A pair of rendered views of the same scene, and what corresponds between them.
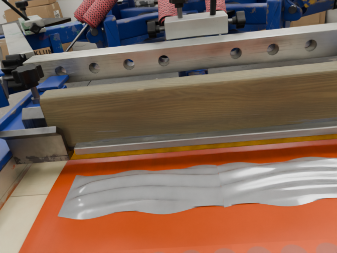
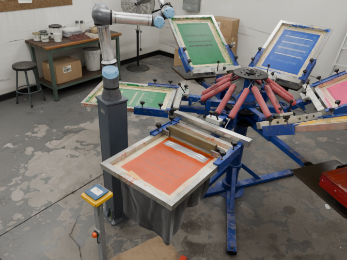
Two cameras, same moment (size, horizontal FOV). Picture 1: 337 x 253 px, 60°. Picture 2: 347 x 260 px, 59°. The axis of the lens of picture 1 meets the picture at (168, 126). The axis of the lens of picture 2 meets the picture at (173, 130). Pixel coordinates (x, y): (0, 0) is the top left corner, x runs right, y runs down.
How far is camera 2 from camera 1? 1.91 m
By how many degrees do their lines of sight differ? 27
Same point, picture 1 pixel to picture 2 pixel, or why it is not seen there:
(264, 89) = (197, 140)
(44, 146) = (166, 132)
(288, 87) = (200, 141)
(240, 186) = (186, 151)
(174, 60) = (203, 126)
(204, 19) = (214, 120)
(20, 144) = (163, 131)
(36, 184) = (162, 137)
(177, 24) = (208, 118)
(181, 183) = (180, 147)
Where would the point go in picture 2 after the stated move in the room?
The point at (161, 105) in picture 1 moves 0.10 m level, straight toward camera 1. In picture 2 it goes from (184, 135) to (176, 141)
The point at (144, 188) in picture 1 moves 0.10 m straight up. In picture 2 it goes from (175, 145) to (176, 133)
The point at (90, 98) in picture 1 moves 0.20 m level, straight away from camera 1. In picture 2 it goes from (175, 129) to (183, 117)
